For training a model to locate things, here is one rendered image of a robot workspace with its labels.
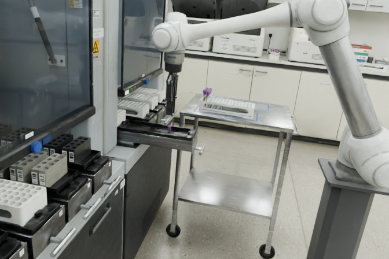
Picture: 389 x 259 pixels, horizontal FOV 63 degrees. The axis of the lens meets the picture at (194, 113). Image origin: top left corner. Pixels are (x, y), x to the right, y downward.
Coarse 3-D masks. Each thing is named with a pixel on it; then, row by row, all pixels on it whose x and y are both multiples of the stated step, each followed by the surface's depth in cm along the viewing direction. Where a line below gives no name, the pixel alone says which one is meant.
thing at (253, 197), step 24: (216, 96) 211; (216, 120) 169; (240, 120) 167; (264, 120) 170; (288, 120) 174; (288, 144) 164; (192, 168) 226; (192, 192) 197; (216, 192) 199; (240, 192) 202; (264, 192) 204; (264, 216) 181
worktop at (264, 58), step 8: (216, 56) 358; (224, 56) 357; (232, 56) 355; (240, 56) 357; (248, 56) 364; (264, 56) 377; (288, 64) 346; (296, 64) 345; (304, 64) 343; (312, 64) 345; (320, 64) 352; (368, 72) 334; (376, 72) 333; (384, 72) 335
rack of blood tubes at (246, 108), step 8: (200, 104) 175; (216, 104) 173; (224, 104) 172; (232, 104) 172; (240, 104) 174; (248, 104) 176; (216, 112) 174; (232, 112) 172; (240, 112) 179; (248, 112) 170
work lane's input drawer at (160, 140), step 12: (132, 120) 154; (120, 132) 143; (132, 132) 142; (144, 132) 142; (156, 132) 141; (168, 132) 146; (180, 132) 148; (192, 132) 145; (144, 144) 143; (156, 144) 141; (168, 144) 140; (180, 144) 139; (192, 144) 138; (204, 144) 150
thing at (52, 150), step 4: (64, 136) 113; (68, 136) 115; (72, 136) 115; (60, 140) 110; (64, 140) 110; (68, 140) 112; (72, 140) 115; (52, 144) 106; (56, 144) 107; (60, 144) 108; (64, 144) 110; (52, 148) 105; (56, 148) 106; (60, 148) 108; (52, 152) 105; (56, 152) 106; (60, 152) 108
